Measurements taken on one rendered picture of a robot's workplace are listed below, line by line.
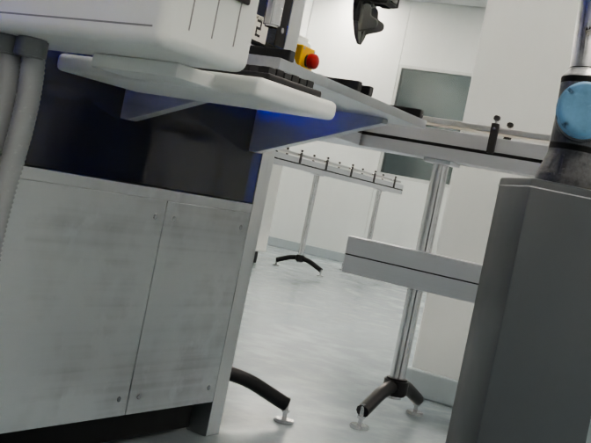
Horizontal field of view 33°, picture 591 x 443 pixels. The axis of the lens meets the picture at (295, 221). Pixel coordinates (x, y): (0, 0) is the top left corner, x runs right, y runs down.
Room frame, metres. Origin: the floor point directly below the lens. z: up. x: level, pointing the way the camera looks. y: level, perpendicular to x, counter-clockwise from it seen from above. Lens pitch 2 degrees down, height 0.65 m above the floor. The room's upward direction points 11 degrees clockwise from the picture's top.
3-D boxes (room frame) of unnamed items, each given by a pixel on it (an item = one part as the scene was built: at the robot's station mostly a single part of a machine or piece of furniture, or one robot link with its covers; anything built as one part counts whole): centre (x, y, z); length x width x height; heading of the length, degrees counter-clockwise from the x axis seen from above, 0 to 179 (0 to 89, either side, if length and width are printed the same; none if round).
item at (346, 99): (2.21, 0.12, 0.87); 0.70 x 0.48 x 0.02; 151
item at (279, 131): (2.42, -0.01, 0.80); 0.34 x 0.03 x 0.13; 61
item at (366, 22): (2.35, -0.07, 1.07); 0.06 x 0.03 x 0.09; 61
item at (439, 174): (3.19, -0.42, 0.46); 0.09 x 0.09 x 0.77; 61
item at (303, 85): (1.67, 0.20, 0.82); 0.40 x 0.14 x 0.02; 54
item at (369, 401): (3.19, -0.42, 0.07); 0.50 x 0.08 x 0.14; 151
